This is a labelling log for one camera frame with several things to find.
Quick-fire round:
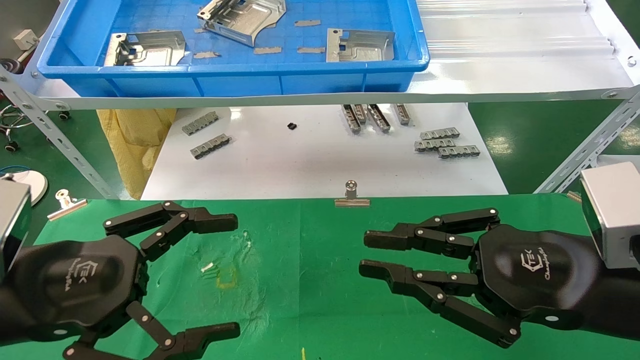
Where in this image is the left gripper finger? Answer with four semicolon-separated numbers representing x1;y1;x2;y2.
102;201;239;262
62;300;242;360

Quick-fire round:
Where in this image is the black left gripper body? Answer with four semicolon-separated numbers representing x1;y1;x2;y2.
10;234;150;346

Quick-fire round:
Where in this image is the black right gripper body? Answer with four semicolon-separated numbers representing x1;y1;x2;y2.
470;224;606;331

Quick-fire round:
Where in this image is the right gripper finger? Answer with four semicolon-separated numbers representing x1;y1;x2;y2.
363;207;501;260
359;260;522;349

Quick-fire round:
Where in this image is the machined metal plate part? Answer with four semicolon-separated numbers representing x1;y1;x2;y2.
326;28;396;63
103;31;187;67
196;0;287;48

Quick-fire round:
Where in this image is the green table mat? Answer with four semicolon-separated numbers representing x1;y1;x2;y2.
0;194;640;360

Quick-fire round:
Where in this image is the white round floor base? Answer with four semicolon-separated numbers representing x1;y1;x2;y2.
0;169;49;207

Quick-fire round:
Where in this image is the white lower board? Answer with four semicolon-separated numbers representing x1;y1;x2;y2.
141;102;509;201

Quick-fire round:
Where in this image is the yellow cloth bag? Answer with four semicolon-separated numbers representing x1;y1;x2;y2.
96;108;177;200

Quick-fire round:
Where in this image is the blue plastic bin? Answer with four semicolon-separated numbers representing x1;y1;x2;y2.
36;0;431;98

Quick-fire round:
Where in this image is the chrome chair base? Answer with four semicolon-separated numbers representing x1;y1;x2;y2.
0;102;32;153

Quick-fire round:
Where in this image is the white metal shelf rack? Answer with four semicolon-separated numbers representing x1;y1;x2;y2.
0;0;640;200

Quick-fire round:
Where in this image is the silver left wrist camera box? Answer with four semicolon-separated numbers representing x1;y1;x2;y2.
0;180;32;281

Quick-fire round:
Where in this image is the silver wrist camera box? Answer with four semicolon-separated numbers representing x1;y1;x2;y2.
580;161;640;271
0;180;32;281

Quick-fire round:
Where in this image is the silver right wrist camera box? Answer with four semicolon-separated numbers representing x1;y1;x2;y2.
580;161;640;271

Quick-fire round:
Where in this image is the white wall socket box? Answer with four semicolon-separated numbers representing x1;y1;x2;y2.
14;29;40;51

